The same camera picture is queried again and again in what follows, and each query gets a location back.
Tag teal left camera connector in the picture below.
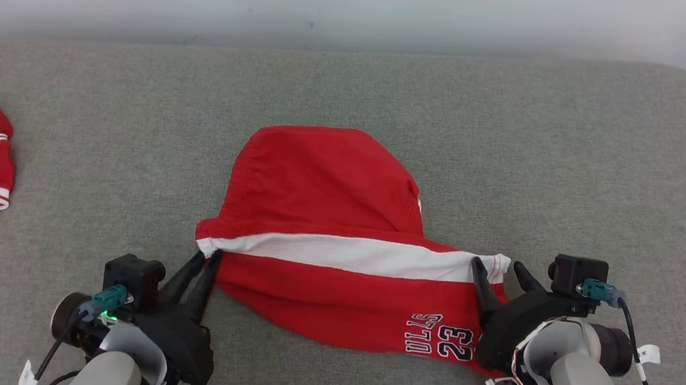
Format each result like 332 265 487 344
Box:
77 280 130 327

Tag white right cable label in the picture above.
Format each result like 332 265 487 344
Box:
632 343 663 384

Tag black left camera cable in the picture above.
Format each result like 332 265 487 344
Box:
30 305 103 385

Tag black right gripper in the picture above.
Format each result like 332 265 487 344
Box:
457 256 593 384

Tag teal right camera connector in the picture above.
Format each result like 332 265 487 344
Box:
575 277 629 310

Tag teal camera connector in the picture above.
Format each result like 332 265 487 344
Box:
575 277 629 310
77 280 130 327

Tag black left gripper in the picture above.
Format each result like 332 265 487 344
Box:
125 240 231 385

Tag white cable label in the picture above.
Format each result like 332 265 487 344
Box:
18 359 41 385
632 343 663 384

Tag red Bulls basketball shorts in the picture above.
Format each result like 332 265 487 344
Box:
181 110 532 378

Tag white left cable label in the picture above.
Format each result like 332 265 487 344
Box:
18 359 41 385

